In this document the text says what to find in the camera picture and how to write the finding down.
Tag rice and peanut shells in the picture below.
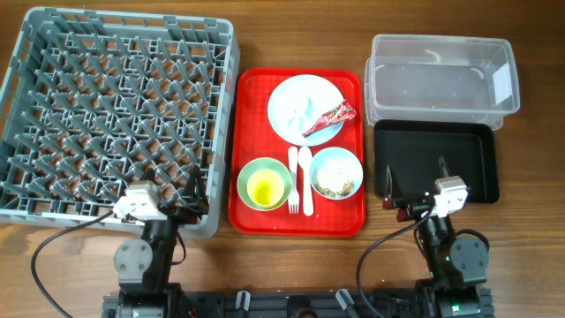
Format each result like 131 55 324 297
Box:
313 160 356 199

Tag light blue bowl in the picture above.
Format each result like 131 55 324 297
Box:
309 147 364 201

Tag light green bowl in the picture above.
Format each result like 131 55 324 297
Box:
237 157 291 212

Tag yellow plastic cup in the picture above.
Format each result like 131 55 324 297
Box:
246 170 284 209

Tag red snack wrapper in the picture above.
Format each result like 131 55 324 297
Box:
302 100 358 138

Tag white plastic spoon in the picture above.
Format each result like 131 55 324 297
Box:
298 147 314 216

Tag white plastic fork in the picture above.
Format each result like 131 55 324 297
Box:
287 146 300 215

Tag white tissue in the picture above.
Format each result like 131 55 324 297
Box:
287 97 313 128

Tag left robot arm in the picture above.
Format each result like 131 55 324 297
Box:
102 165 209 318

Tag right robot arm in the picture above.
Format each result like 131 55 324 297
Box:
383 158 494 317

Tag black waste tray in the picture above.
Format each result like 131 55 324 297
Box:
373 120 500 203

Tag grey dishwasher rack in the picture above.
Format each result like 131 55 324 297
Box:
1 7 240 239

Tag red plastic tray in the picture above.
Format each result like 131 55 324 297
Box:
228 67 365 237

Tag clear plastic bin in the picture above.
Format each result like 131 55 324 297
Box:
364 34 521 130

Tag light blue plate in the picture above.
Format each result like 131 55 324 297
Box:
267 74 344 147

